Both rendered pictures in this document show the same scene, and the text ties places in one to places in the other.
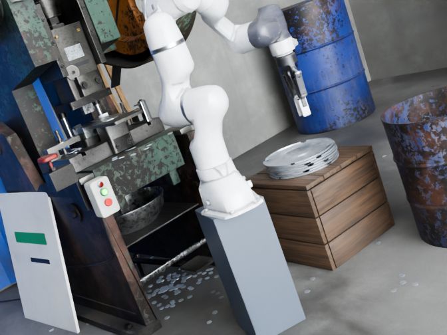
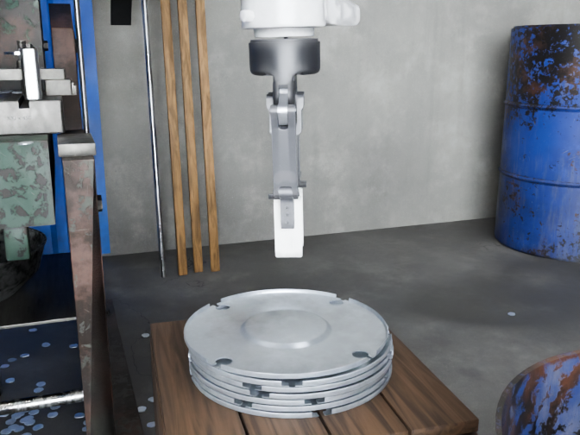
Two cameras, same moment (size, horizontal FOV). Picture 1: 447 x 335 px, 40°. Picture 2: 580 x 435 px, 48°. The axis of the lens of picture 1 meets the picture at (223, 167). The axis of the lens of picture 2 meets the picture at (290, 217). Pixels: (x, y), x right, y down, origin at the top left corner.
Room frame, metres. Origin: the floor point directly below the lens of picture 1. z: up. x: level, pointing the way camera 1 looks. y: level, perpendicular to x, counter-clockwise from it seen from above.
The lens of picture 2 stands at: (1.56, -0.56, 0.79)
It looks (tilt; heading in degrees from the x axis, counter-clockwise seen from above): 15 degrees down; 17
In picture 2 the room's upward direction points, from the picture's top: straight up
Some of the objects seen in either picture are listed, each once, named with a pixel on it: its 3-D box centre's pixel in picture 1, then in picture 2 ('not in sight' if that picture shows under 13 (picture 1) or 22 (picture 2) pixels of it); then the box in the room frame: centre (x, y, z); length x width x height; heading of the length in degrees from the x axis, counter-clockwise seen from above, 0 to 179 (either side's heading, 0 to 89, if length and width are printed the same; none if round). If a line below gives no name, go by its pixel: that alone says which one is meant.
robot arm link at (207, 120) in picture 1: (208, 125); not in sight; (1.88, 0.00, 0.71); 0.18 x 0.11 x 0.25; 47
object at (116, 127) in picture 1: (118, 133); not in sight; (2.40, 0.34, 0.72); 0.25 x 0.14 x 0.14; 37
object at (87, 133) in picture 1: (94, 127); not in sight; (2.54, 0.44, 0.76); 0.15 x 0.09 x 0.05; 127
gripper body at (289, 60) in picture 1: (288, 66); (285, 81); (2.23, -0.35, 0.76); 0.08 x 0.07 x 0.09; 14
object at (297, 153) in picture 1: (298, 152); (286, 327); (2.38, -0.30, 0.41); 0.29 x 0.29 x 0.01
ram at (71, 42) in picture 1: (72, 60); not in sight; (2.51, 0.42, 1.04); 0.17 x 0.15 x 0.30; 37
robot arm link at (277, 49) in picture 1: (284, 45); (301, 9); (2.25, -0.36, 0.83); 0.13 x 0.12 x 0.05; 104
